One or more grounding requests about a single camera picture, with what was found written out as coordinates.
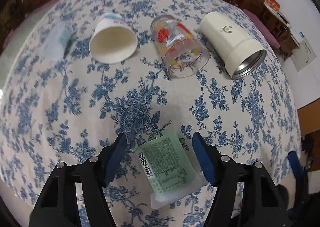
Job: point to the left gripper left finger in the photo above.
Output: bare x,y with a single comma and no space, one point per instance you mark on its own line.
57,203

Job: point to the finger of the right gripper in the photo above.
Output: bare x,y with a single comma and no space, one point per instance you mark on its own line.
301,177

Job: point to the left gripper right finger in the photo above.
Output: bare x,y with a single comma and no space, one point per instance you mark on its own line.
246,195

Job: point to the cream steel thermos cup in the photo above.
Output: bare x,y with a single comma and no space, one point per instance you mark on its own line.
240,52

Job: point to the printed glass cup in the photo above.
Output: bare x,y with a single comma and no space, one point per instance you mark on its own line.
181,52

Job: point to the white paper cup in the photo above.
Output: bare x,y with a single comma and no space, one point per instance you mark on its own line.
113,39

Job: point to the white paper box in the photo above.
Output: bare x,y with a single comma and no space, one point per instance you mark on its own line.
304,54

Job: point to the purple seat cushion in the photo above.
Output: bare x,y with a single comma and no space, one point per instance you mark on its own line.
263,29

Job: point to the blue floral tablecloth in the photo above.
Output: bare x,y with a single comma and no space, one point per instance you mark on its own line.
68,110

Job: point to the red gift box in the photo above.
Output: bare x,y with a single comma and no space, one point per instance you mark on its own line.
273,5

